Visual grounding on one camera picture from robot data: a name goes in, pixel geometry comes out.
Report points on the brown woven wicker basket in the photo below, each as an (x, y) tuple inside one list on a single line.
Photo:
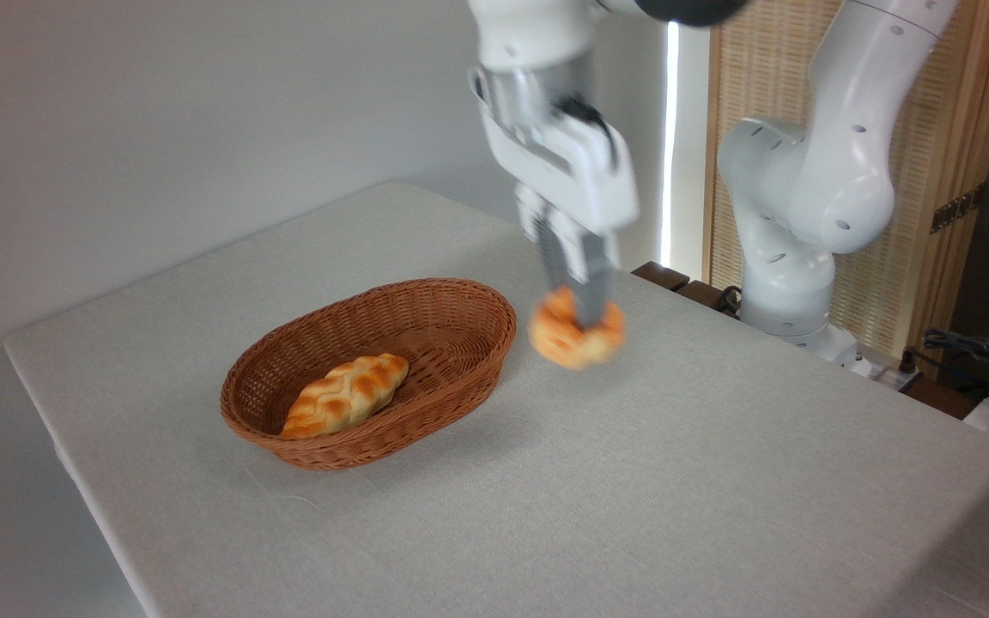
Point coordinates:
[(452, 378)]

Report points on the dark wooden boards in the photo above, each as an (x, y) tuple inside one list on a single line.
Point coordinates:
[(662, 276)]

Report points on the round golden bread bun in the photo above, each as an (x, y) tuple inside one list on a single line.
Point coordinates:
[(567, 343)]

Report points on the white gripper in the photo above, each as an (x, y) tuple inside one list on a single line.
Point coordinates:
[(580, 176)]

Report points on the braided golden bread loaf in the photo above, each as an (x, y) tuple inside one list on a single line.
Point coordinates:
[(344, 396)]

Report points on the black metal screen hinge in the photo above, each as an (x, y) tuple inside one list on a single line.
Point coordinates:
[(958, 208)]

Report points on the grey tablecloth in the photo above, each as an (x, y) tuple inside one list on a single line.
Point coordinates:
[(546, 515)]

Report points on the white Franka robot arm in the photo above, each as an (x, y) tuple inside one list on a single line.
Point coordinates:
[(829, 180)]

